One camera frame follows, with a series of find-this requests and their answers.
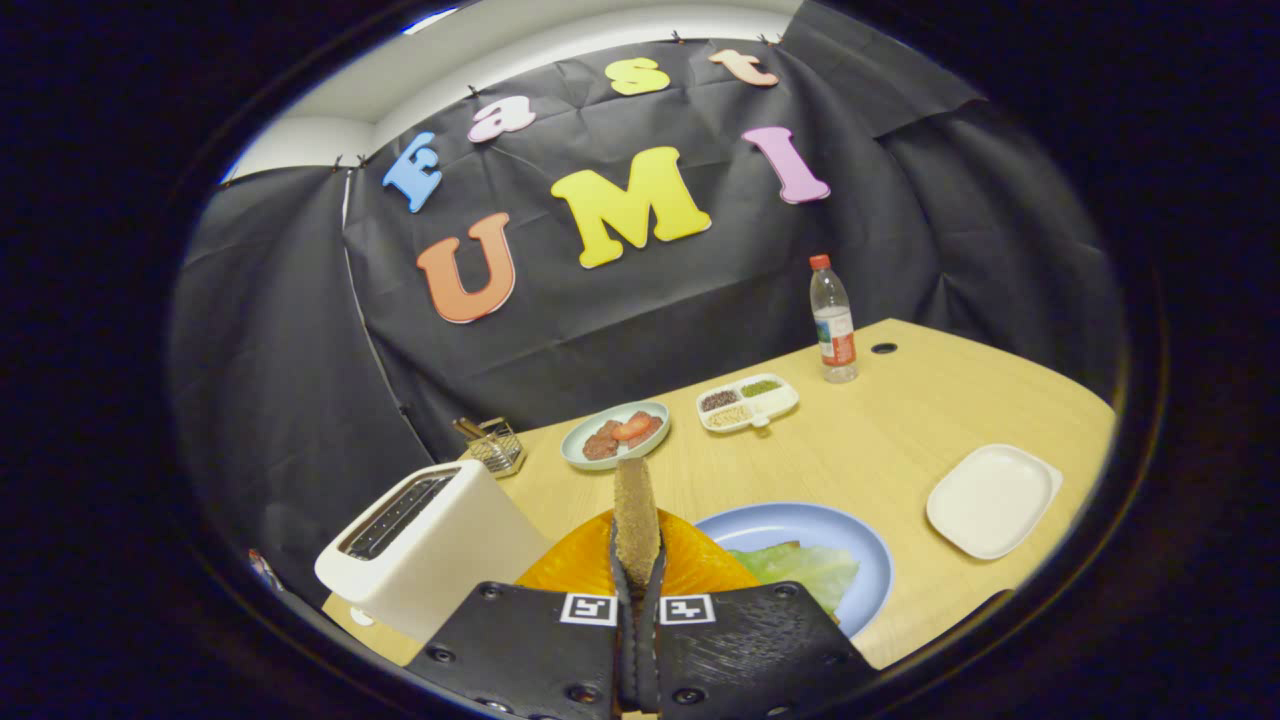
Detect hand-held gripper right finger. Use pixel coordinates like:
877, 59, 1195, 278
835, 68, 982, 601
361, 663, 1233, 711
638, 510, 879, 720

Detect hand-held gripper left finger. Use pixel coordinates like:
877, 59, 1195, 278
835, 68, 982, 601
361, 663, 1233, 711
405, 508, 641, 720

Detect green lettuce leaf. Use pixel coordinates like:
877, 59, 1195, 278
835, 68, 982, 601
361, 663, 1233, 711
728, 541, 861, 616

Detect brown bread slice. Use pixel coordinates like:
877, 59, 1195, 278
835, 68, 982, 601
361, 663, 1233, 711
612, 457, 663, 588

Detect white toaster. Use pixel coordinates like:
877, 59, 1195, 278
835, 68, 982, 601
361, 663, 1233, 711
314, 459, 553, 643

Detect blue plate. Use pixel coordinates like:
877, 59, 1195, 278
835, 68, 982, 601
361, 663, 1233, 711
693, 502, 894, 639

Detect light green plate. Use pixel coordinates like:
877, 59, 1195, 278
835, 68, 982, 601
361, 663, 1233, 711
560, 400, 672, 472

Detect brown meat slices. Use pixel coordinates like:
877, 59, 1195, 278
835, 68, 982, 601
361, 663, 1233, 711
582, 418, 665, 462

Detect white divided condiment tray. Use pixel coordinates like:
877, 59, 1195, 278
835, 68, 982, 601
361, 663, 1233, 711
696, 373, 800, 435

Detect white rectangular plate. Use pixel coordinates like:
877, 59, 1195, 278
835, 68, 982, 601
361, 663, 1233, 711
925, 444, 1064, 561

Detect clear red-capped water bottle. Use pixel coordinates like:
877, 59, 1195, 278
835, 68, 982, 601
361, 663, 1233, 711
809, 254, 860, 385

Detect wire mesh basket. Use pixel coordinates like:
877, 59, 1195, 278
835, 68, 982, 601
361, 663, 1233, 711
452, 416, 527, 477

